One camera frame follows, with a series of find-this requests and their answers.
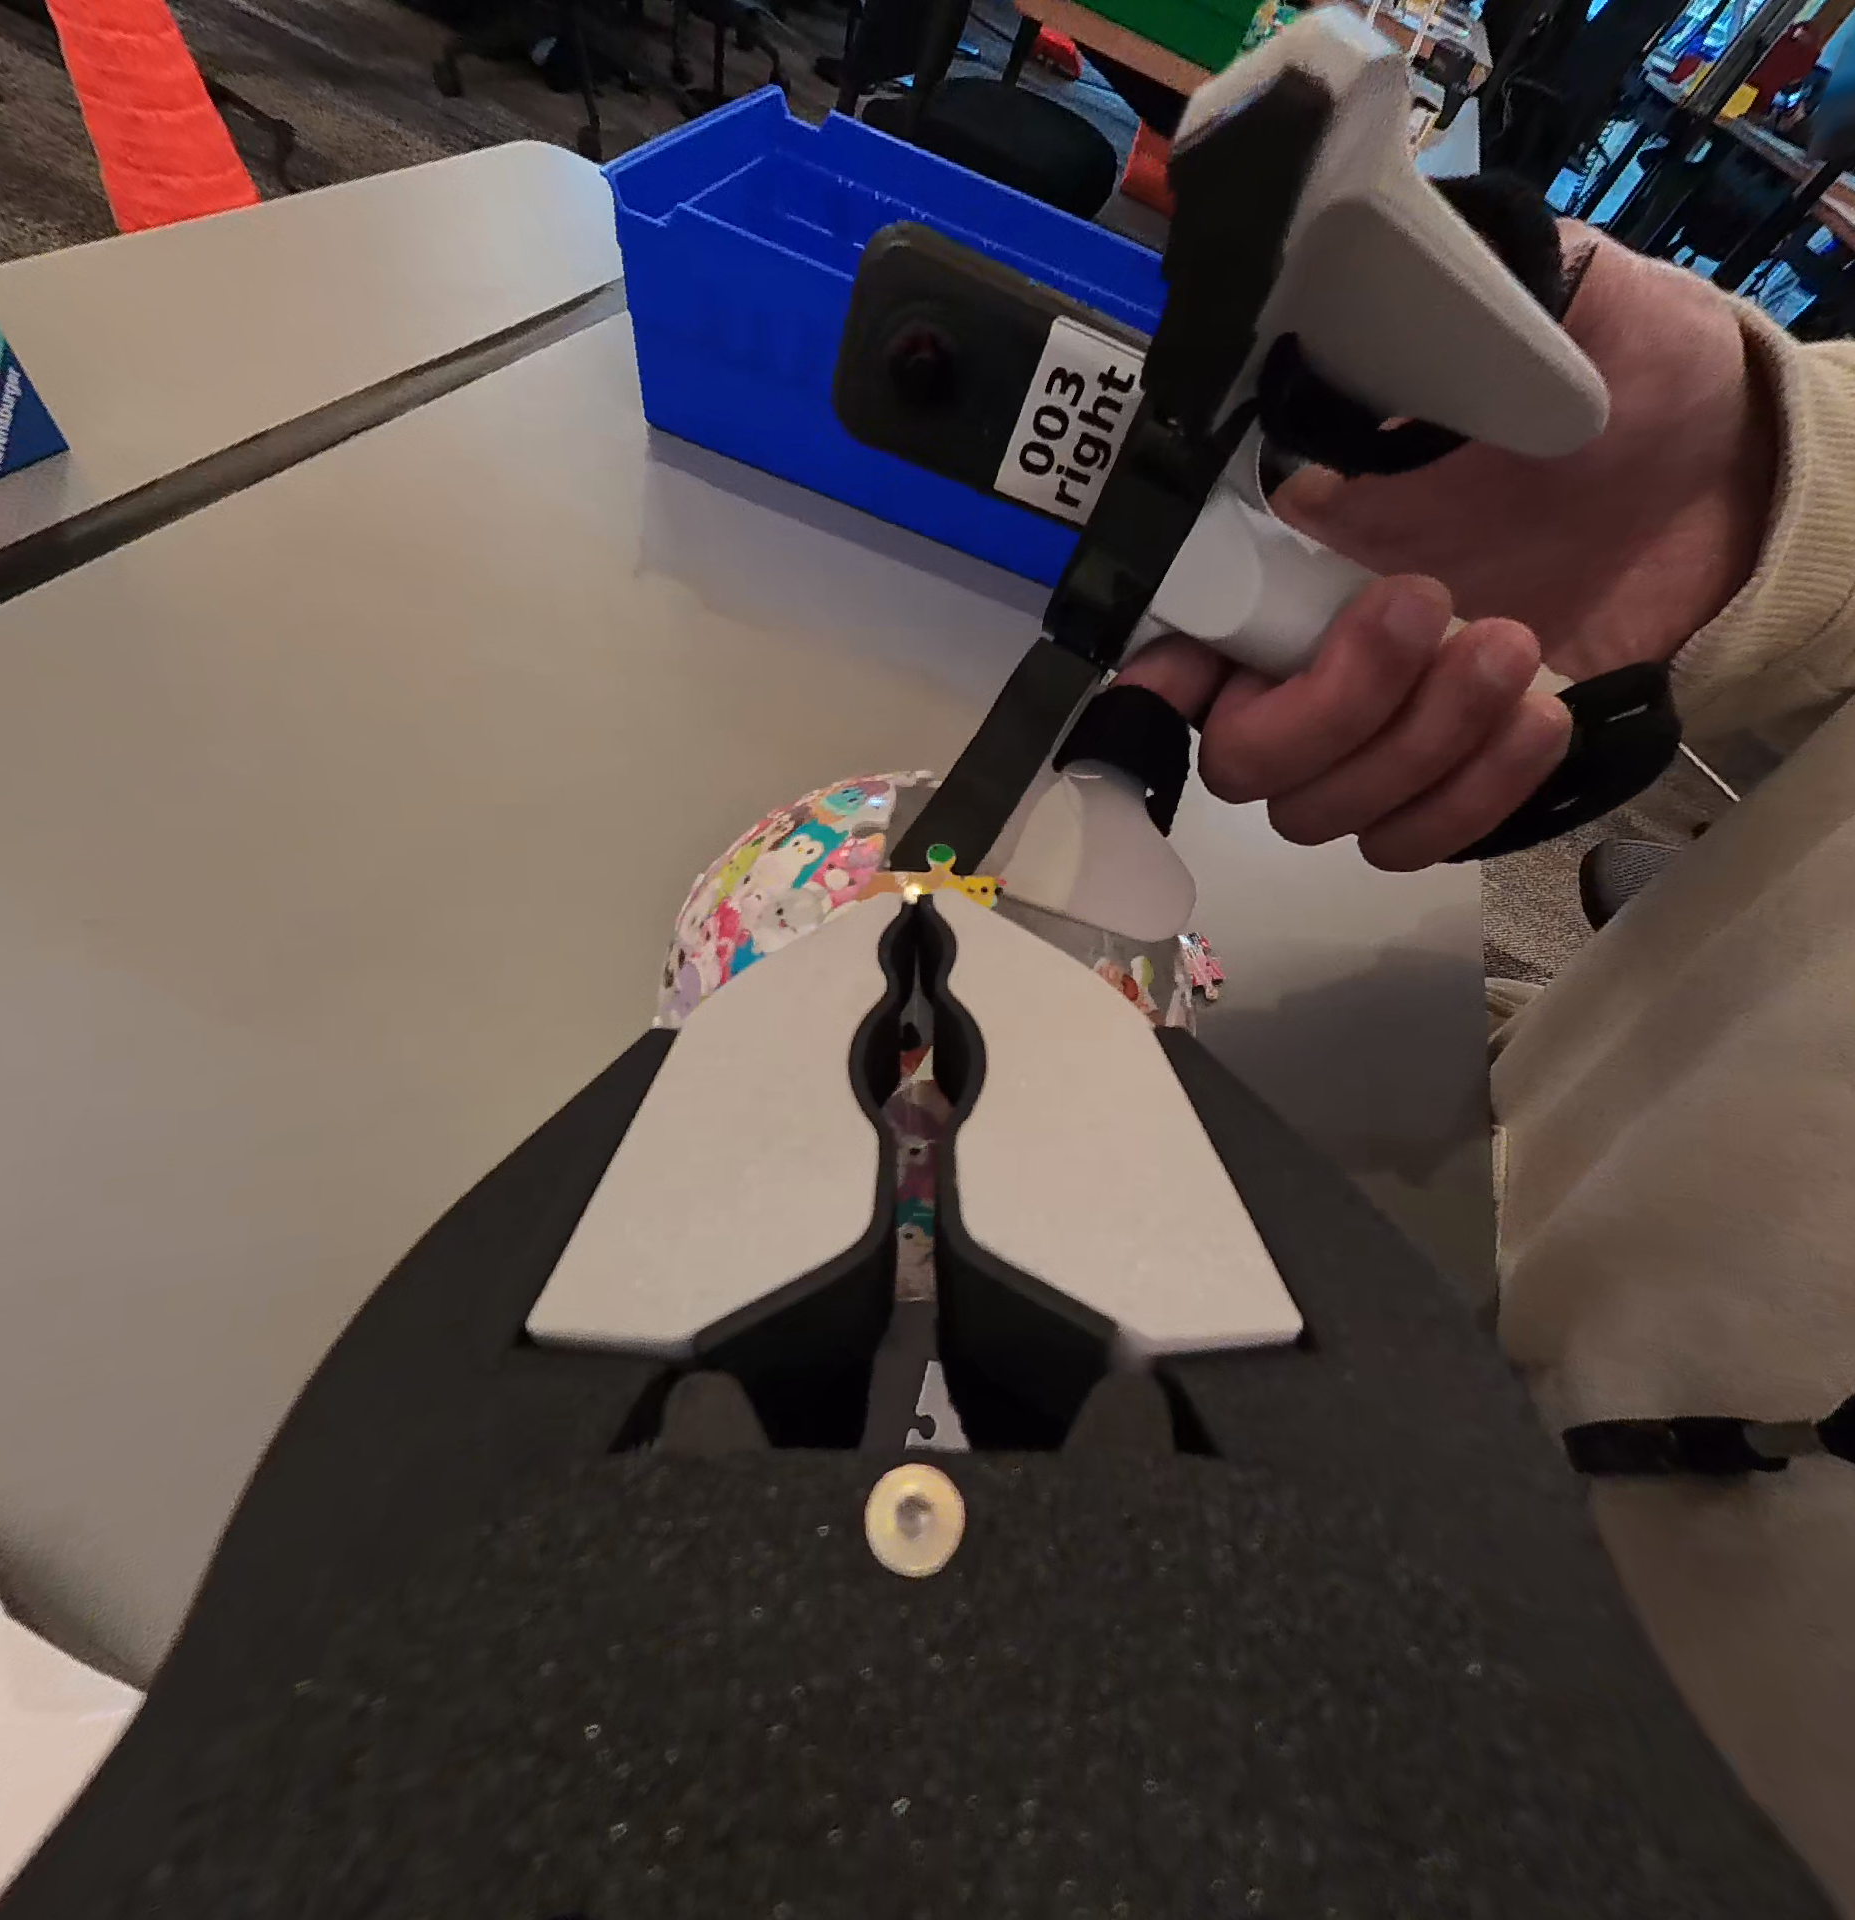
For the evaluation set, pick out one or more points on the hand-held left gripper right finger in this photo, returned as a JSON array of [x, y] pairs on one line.
[[1107, 1169]]

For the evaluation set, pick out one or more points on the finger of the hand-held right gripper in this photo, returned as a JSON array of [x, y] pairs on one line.
[[994, 759], [1109, 863]]

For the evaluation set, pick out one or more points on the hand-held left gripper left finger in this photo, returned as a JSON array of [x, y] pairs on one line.
[[747, 1141]]

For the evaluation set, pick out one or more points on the colourful puzzle piece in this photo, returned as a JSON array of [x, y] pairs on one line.
[[951, 877]]

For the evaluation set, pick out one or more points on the person's right forearm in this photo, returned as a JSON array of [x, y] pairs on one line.
[[1837, 511]]

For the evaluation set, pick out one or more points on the loose puzzle piece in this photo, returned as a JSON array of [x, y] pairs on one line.
[[1199, 965]]

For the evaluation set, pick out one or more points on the puzzle box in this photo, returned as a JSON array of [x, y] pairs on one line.
[[6, 406]]

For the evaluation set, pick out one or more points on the person's right hand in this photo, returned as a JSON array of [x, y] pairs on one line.
[[1661, 495]]

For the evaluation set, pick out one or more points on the green bin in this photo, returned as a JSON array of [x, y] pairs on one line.
[[1166, 28]]

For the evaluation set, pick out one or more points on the black office chair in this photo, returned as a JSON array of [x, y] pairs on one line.
[[987, 136]]

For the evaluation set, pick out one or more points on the blue plastic bin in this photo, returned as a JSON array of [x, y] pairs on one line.
[[747, 285]]

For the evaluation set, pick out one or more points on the grey office chair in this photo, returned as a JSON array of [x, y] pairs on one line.
[[1628, 882]]

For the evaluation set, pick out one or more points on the person's cream sweater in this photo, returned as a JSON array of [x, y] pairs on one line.
[[1692, 1200]]

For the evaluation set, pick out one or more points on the white paper sheet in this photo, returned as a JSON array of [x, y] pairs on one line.
[[35, 1727]]

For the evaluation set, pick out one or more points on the orange cloth strip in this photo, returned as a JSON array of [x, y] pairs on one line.
[[147, 105]]

